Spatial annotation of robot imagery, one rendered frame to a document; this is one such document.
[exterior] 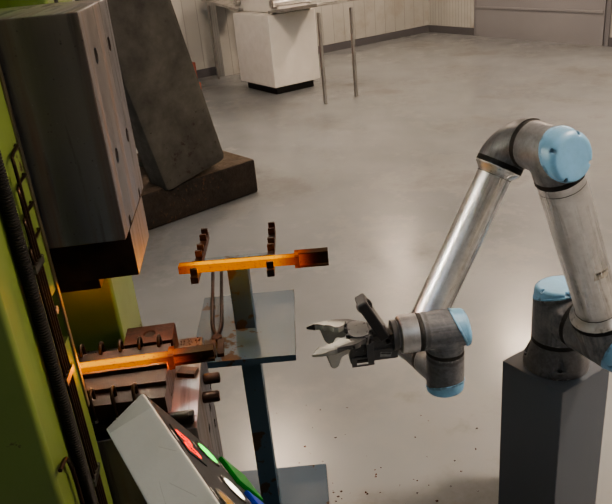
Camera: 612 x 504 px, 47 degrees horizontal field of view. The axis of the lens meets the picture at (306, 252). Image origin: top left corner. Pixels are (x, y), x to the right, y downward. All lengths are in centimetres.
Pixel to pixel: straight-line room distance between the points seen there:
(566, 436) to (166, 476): 148
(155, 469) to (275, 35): 818
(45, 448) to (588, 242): 126
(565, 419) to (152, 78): 358
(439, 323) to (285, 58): 766
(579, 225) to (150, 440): 111
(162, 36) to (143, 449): 407
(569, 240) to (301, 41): 767
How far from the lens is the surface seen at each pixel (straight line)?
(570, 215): 174
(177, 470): 103
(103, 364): 166
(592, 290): 189
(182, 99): 506
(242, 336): 213
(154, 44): 493
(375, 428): 295
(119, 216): 131
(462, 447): 287
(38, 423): 123
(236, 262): 194
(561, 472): 236
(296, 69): 922
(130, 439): 113
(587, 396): 228
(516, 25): 1211
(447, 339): 165
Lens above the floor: 185
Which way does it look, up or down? 24 degrees down
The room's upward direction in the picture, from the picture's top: 6 degrees counter-clockwise
